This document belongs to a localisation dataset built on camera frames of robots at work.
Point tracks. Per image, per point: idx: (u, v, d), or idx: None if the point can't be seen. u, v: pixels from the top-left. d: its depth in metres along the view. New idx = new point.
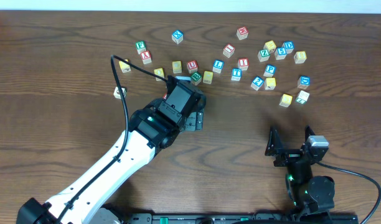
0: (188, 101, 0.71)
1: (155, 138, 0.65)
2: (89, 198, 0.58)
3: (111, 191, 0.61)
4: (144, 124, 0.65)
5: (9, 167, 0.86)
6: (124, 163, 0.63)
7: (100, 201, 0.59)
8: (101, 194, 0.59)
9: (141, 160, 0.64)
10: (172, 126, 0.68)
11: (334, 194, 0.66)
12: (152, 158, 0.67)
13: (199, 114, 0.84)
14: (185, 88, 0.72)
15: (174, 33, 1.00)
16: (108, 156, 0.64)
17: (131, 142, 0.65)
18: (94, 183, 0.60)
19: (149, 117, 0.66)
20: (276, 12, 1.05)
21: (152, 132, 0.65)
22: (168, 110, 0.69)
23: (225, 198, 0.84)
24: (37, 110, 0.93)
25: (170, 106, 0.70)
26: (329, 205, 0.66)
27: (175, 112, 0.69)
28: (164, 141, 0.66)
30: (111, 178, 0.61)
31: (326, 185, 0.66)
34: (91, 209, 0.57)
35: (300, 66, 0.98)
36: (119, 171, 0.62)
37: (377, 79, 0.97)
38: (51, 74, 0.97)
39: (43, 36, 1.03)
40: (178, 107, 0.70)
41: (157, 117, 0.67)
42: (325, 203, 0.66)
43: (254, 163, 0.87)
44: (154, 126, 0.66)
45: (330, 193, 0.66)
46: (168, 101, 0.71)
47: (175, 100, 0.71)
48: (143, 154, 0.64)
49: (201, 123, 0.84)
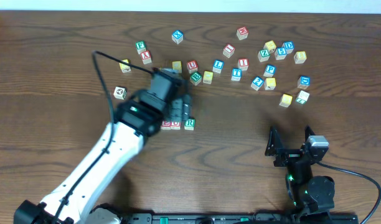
0: (169, 88, 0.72)
1: (141, 126, 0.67)
2: (83, 191, 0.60)
3: (103, 183, 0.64)
4: (127, 114, 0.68)
5: (10, 167, 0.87)
6: (113, 154, 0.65)
7: (94, 193, 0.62)
8: (95, 186, 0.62)
9: (129, 150, 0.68)
10: (157, 113, 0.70)
11: (334, 194, 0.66)
12: (139, 147, 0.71)
13: (186, 105, 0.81)
14: (165, 76, 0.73)
15: (174, 33, 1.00)
16: (96, 150, 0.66)
17: (118, 134, 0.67)
18: (86, 177, 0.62)
19: (132, 108, 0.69)
20: (276, 12, 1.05)
21: (136, 121, 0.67)
22: (150, 99, 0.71)
23: (225, 198, 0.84)
24: (37, 110, 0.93)
25: (152, 94, 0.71)
26: (329, 205, 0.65)
27: (158, 100, 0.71)
28: (150, 129, 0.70)
30: (103, 170, 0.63)
31: (325, 185, 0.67)
34: (87, 201, 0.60)
35: (300, 66, 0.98)
36: (109, 163, 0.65)
37: (377, 79, 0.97)
38: (51, 74, 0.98)
39: (43, 36, 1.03)
40: (160, 95, 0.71)
41: (141, 107, 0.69)
42: (325, 203, 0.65)
43: (253, 164, 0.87)
44: (138, 115, 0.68)
45: (329, 193, 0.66)
46: (150, 91, 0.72)
47: (156, 89, 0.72)
48: (131, 145, 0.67)
49: (187, 114, 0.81)
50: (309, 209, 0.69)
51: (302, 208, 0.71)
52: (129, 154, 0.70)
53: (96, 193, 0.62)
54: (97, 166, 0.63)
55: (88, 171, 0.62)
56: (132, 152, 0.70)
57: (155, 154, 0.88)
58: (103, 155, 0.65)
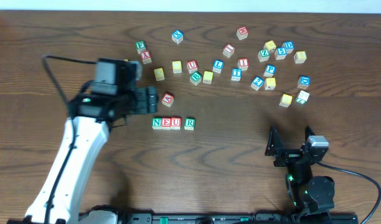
0: (116, 70, 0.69)
1: (100, 113, 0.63)
2: (64, 190, 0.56)
3: (83, 177, 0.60)
4: (84, 107, 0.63)
5: (10, 167, 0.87)
6: (82, 147, 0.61)
7: (76, 188, 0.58)
8: (74, 182, 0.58)
9: (97, 138, 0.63)
10: (112, 98, 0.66)
11: (334, 194, 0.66)
12: (106, 132, 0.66)
13: (150, 96, 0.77)
14: (108, 61, 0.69)
15: (174, 33, 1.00)
16: (62, 150, 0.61)
17: (81, 127, 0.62)
18: (62, 176, 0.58)
19: (84, 99, 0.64)
20: (276, 12, 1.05)
21: (94, 111, 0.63)
22: (101, 87, 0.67)
23: (225, 198, 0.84)
24: (37, 110, 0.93)
25: (102, 82, 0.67)
26: (329, 205, 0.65)
27: (109, 86, 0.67)
28: (111, 114, 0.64)
30: (76, 165, 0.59)
31: (325, 185, 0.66)
34: (72, 198, 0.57)
35: (300, 66, 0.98)
36: (81, 155, 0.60)
37: (377, 79, 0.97)
38: (51, 74, 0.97)
39: (43, 36, 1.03)
40: (109, 80, 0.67)
41: (93, 96, 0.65)
42: (325, 203, 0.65)
43: (253, 164, 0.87)
44: (93, 103, 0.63)
45: (329, 193, 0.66)
46: (98, 80, 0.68)
47: (103, 75, 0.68)
48: (97, 132, 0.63)
49: (154, 106, 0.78)
50: (309, 209, 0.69)
51: (302, 207, 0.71)
52: (99, 142, 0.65)
53: (78, 188, 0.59)
54: (69, 163, 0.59)
55: (62, 171, 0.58)
56: (102, 139, 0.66)
57: (155, 154, 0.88)
58: (72, 151, 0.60)
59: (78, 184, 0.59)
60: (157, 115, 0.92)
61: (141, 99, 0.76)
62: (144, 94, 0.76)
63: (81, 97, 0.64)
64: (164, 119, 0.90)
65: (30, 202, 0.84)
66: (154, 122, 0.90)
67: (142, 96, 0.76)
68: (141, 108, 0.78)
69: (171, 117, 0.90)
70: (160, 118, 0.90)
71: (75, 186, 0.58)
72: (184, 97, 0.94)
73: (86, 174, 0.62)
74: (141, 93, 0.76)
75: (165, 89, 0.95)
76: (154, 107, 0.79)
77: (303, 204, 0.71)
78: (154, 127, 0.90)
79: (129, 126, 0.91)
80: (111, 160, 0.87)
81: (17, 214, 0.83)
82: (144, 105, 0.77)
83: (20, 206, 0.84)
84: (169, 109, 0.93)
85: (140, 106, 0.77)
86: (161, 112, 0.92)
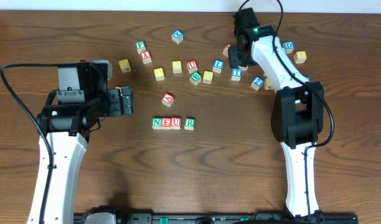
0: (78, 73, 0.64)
1: (73, 122, 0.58)
2: (53, 213, 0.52)
3: (71, 195, 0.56)
4: (55, 119, 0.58)
5: (10, 167, 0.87)
6: (62, 164, 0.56)
7: (66, 206, 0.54)
8: (63, 203, 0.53)
9: (76, 152, 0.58)
10: (82, 104, 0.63)
11: (253, 17, 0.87)
12: (86, 144, 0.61)
13: (126, 98, 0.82)
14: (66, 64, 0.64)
15: (174, 33, 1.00)
16: (40, 172, 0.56)
17: (57, 145, 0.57)
18: (48, 198, 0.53)
19: (53, 112, 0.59)
20: (259, 11, 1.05)
21: (66, 121, 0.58)
22: (68, 95, 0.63)
23: (225, 198, 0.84)
24: (35, 111, 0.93)
25: (67, 89, 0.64)
26: (268, 27, 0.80)
27: (76, 93, 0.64)
28: (85, 121, 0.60)
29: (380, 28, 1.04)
30: (60, 186, 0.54)
31: (249, 10, 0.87)
34: (64, 217, 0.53)
35: (300, 66, 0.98)
36: (63, 174, 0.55)
37: (377, 79, 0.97)
38: (51, 74, 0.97)
39: (42, 36, 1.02)
40: (75, 85, 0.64)
41: (61, 107, 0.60)
42: (248, 21, 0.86)
43: (253, 164, 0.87)
44: (63, 114, 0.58)
45: (268, 26, 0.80)
46: (63, 87, 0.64)
47: (67, 81, 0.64)
48: (75, 147, 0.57)
49: (129, 107, 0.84)
50: (245, 15, 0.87)
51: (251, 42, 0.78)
52: (81, 154, 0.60)
53: (68, 207, 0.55)
54: (51, 184, 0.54)
55: (47, 195, 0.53)
56: (83, 152, 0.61)
57: (155, 154, 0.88)
58: (51, 172, 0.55)
59: (67, 201, 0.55)
60: (157, 115, 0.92)
61: (115, 101, 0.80)
62: (118, 97, 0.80)
63: (49, 111, 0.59)
64: (164, 118, 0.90)
65: (30, 202, 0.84)
66: (154, 122, 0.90)
67: (115, 98, 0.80)
68: (114, 110, 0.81)
69: (171, 117, 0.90)
70: (160, 118, 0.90)
71: (64, 206, 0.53)
72: (184, 97, 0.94)
73: (74, 190, 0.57)
74: (114, 96, 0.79)
75: (165, 89, 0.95)
76: (129, 107, 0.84)
77: (257, 39, 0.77)
78: (154, 127, 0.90)
79: (129, 126, 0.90)
80: (111, 160, 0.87)
81: (17, 215, 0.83)
82: (117, 107, 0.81)
83: (20, 206, 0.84)
84: (169, 109, 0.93)
85: (114, 108, 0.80)
86: (160, 112, 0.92)
